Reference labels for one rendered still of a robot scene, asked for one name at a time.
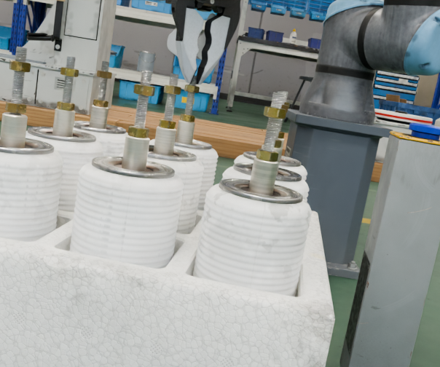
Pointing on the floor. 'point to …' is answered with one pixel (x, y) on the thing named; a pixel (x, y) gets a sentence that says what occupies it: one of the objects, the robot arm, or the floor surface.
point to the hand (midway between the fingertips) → (197, 73)
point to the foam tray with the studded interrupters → (140, 309)
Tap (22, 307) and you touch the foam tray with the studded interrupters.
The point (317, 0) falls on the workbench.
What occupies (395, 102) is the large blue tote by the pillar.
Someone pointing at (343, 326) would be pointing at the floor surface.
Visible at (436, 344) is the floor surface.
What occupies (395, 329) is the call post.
